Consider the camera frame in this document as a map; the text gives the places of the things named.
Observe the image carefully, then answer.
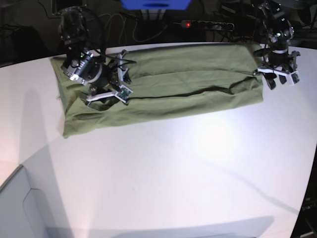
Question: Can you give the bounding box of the white power strip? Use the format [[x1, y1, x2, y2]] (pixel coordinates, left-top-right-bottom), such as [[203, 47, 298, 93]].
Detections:
[[180, 20, 235, 32]]

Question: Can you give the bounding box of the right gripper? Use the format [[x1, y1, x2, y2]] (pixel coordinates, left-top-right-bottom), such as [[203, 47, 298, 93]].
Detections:
[[61, 50, 131, 108]]

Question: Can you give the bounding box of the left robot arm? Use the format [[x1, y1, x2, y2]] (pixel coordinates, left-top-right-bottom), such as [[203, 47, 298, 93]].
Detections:
[[253, 0, 301, 90]]

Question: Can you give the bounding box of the green T-shirt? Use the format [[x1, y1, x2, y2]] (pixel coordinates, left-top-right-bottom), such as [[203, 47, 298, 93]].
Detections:
[[51, 44, 263, 138]]

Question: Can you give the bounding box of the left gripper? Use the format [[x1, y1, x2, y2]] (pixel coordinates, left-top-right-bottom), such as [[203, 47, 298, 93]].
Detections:
[[252, 46, 302, 90]]

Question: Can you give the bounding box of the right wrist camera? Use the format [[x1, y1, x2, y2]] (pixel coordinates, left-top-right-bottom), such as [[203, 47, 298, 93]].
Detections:
[[115, 85, 133, 104]]

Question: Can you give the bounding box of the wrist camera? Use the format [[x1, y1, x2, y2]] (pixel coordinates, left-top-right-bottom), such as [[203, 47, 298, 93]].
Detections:
[[115, 85, 133, 104], [287, 71, 301, 86]]

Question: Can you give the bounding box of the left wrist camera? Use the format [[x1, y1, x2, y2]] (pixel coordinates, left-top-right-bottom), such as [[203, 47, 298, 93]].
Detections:
[[287, 71, 301, 86]]

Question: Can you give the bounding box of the blue box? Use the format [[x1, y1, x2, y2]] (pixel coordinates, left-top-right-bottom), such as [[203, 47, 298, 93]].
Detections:
[[121, 0, 191, 10]]

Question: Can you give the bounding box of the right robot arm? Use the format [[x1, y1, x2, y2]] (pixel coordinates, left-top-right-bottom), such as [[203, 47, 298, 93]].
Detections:
[[59, 6, 135, 105]]

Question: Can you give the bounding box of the grey cable loop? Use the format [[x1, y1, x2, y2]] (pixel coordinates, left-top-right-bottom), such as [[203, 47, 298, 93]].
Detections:
[[98, 13, 171, 45]]

